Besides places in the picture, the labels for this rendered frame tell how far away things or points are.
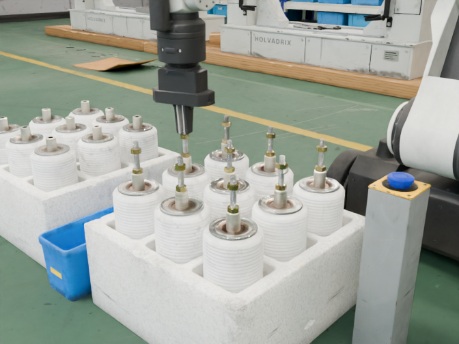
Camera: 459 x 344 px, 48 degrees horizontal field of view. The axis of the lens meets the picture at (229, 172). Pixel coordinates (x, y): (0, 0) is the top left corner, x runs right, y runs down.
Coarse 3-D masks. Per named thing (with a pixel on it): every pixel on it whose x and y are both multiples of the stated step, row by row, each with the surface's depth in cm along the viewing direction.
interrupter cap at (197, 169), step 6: (192, 162) 106; (168, 168) 103; (174, 168) 103; (192, 168) 104; (198, 168) 103; (204, 168) 103; (174, 174) 100; (186, 174) 100; (192, 174) 100; (198, 174) 100
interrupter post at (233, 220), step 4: (228, 212) 78; (228, 216) 78; (232, 216) 78; (236, 216) 78; (228, 220) 78; (232, 220) 78; (236, 220) 78; (228, 224) 79; (232, 224) 78; (236, 224) 78; (228, 228) 79; (232, 228) 78; (236, 228) 79
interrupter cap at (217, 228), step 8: (240, 216) 83; (216, 224) 81; (224, 224) 81; (240, 224) 81; (248, 224) 81; (256, 224) 80; (216, 232) 78; (224, 232) 78; (232, 232) 79; (240, 232) 79; (248, 232) 78; (256, 232) 78; (232, 240) 76
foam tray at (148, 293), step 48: (96, 240) 95; (144, 240) 91; (336, 240) 91; (96, 288) 100; (144, 288) 88; (192, 288) 78; (288, 288) 82; (336, 288) 94; (144, 336) 93; (192, 336) 82; (240, 336) 75; (288, 336) 86
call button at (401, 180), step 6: (390, 174) 80; (396, 174) 80; (402, 174) 80; (408, 174) 80; (390, 180) 79; (396, 180) 78; (402, 180) 77; (408, 180) 78; (414, 180) 78; (396, 186) 78; (402, 186) 78; (408, 186) 78
